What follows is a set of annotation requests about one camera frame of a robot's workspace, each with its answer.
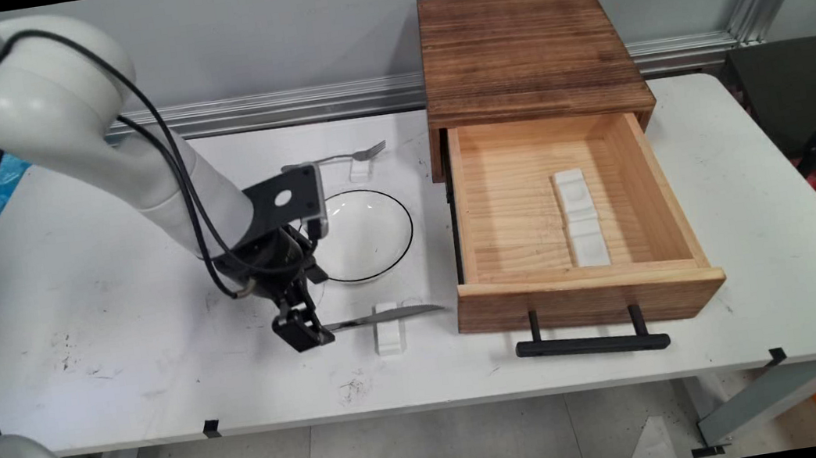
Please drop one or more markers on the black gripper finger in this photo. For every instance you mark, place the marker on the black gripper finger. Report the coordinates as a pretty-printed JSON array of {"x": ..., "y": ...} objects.
[
  {"x": 320, "y": 327},
  {"x": 295, "y": 327}
]

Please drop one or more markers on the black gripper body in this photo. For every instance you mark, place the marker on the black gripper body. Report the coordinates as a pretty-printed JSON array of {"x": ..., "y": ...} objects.
[{"x": 271, "y": 267}]

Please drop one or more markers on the silver metal table knife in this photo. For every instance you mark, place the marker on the silver metal table knife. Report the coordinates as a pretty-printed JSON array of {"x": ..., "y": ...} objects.
[{"x": 388, "y": 315}]

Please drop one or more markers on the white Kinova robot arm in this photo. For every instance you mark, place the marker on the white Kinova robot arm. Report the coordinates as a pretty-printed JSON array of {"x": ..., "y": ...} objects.
[{"x": 61, "y": 109}]

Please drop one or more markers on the small white cutlery rest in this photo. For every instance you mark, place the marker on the small white cutlery rest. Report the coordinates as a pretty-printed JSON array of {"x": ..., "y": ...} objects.
[
  {"x": 360, "y": 172},
  {"x": 590, "y": 244},
  {"x": 573, "y": 193},
  {"x": 390, "y": 338}
]

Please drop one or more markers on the white plate with black rim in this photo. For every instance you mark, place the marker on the white plate with black rim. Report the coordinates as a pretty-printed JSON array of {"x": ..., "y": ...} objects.
[{"x": 369, "y": 234}]

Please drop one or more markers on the black table edge clip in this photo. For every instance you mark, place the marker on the black table edge clip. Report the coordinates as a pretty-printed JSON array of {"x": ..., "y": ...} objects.
[
  {"x": 211, "y": 427},
  {"x": 778, "y": 356}
]

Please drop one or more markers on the silver metal fork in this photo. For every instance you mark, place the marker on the silver metal fork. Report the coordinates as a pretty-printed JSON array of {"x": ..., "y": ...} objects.
[{"x": 359, "y": 154}]

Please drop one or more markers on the light wooden drawer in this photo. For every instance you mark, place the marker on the light wooden drawer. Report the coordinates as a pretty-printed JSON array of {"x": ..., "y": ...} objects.
[{"x": 508, "y": 208}]

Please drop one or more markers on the dark wooden drawer cabinet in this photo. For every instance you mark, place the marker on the dark wooden drawer cabinet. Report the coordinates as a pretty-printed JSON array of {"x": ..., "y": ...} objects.
[{"x": 522, "y": 48}]

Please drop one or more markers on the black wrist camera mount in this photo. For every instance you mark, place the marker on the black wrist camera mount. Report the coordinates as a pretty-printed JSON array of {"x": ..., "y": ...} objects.
[{"x": 286, "y": 198}]

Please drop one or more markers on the horizontal aluminium rail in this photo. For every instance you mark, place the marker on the horizontal aluminium rail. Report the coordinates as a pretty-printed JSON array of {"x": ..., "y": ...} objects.
[{"x": 320, "y": 102}]

